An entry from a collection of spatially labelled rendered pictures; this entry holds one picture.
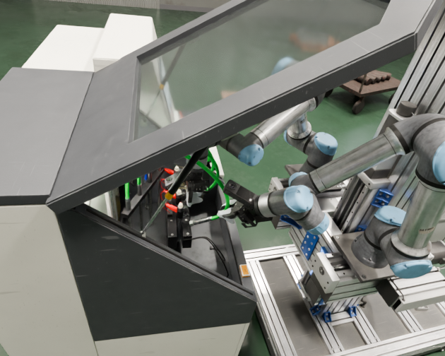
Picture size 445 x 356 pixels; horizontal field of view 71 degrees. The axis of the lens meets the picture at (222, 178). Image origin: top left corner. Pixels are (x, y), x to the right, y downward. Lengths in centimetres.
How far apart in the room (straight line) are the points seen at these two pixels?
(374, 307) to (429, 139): 160
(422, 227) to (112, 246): 88
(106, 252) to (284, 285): 152
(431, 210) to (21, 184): 104
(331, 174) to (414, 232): 30
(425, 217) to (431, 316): 157
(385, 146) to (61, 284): 100
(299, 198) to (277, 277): 141
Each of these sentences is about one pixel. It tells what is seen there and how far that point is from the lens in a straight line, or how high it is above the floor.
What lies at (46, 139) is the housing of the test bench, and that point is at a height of 150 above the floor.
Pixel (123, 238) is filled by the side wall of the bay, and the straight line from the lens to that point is 85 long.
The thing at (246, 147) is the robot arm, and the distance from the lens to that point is 102.
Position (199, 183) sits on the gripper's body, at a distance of 115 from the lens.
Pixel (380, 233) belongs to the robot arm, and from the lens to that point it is 127.
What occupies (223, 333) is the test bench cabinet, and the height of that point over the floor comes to 73.
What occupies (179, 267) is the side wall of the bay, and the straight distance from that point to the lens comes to 96.
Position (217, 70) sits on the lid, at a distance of 86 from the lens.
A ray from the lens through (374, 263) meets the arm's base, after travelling 137.
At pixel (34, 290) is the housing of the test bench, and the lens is 106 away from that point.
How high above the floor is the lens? 199
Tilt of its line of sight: 39 degrees down
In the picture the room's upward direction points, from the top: 9 degrees clockwise
